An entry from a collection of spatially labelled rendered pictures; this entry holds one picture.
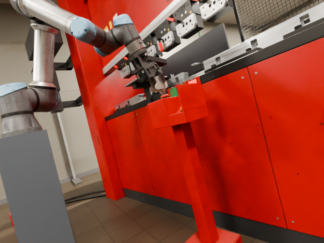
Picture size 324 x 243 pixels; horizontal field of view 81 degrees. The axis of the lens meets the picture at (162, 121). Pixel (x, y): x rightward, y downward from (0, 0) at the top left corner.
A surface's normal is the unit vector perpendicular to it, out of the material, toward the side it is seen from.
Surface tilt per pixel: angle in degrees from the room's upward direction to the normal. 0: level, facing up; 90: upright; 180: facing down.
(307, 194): 90
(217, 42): 90
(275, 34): 90
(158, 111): 90
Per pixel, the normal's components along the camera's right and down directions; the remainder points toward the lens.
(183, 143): -0.71, 0.18
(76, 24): -0.30, 0.08
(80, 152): 0.51, -0.12
